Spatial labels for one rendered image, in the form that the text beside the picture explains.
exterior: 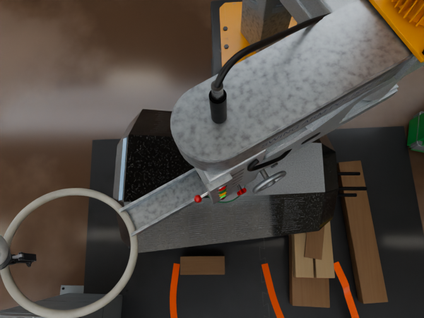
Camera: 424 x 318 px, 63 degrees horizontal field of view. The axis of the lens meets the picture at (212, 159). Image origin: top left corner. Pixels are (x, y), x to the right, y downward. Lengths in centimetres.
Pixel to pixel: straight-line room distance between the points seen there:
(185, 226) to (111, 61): 175
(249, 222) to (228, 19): 119
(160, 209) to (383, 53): 99
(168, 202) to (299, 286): 129
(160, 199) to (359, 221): 156
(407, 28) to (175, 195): 100
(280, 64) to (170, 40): 222
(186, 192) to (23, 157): 187
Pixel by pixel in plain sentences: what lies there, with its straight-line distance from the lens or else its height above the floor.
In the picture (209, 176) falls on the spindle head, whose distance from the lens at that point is 101.
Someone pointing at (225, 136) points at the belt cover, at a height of 174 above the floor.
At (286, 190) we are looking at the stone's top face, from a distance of 176.
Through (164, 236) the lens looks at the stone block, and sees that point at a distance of 191.
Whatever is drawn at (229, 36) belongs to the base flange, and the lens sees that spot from 217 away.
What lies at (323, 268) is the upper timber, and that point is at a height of 23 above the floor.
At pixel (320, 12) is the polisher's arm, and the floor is 148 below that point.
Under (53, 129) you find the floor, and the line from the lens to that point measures 307.
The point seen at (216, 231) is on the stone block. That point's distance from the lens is 187.
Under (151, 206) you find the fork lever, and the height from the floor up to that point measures 112.
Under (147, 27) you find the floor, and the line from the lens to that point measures 324.
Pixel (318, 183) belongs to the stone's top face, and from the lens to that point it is 179.
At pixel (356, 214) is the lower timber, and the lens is 263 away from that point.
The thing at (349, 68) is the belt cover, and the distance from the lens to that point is 101.
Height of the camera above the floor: 257
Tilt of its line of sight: 75 degrees down
